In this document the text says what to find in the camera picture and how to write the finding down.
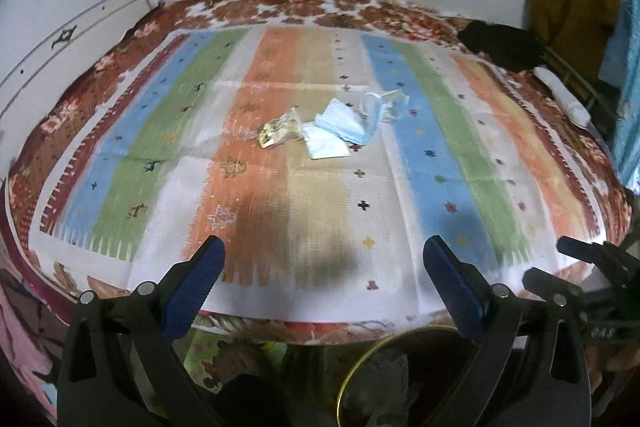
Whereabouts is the striped colourful mat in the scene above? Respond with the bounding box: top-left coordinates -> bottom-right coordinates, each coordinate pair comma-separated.
27,24 -> 617,324

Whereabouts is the light blue cloth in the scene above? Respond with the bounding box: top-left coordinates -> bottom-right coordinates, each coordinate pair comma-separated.
599,0 -> 640,188

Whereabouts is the white paper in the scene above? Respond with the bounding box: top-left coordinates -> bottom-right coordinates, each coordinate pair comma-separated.
302,124 -> 352,160

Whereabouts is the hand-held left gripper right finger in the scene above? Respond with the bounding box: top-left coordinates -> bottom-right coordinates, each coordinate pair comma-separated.
422,235 -> 593,427

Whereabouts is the clear plastic wrapper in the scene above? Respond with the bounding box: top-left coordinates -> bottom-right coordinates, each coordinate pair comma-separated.
255,107 -> 307,151

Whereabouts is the metal bed rail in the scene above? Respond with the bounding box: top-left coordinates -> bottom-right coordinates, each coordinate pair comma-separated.
542,47 -> 619,134

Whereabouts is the person's right hand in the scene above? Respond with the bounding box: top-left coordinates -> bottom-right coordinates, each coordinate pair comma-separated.
592,342 -> 640,389

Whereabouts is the dark bin with gold rim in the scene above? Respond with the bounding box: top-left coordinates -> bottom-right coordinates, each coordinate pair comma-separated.
336,326 -> 482,427

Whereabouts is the brown floral blanket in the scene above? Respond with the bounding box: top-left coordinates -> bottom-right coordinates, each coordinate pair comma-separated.
0,0 -> 639,349

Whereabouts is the white headboard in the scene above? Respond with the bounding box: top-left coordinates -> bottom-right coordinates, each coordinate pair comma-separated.
0,0 -> 167,124

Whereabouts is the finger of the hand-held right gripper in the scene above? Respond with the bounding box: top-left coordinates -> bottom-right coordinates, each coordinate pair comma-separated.
556,235 -> 640,276
522,267 -> 602,309

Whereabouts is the pink floral cloth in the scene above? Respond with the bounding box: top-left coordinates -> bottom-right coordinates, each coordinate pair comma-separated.
0,289 -> 58,410

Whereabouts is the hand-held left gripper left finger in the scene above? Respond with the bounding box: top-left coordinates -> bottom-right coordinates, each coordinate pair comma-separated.
57,235 -> 226,427

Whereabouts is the white rolled cloth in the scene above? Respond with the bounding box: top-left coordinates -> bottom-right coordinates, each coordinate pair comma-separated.
531,65 -> 594,128

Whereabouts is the yellowish clear wrapper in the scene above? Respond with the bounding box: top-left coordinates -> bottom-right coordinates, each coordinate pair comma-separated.
379,88 -> 412,124

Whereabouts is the black cloth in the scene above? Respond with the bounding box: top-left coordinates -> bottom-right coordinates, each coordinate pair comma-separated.
457,20 -> 549,71

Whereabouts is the blue face mask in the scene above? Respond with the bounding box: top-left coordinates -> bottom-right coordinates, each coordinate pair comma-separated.
313,99 -> 379,146

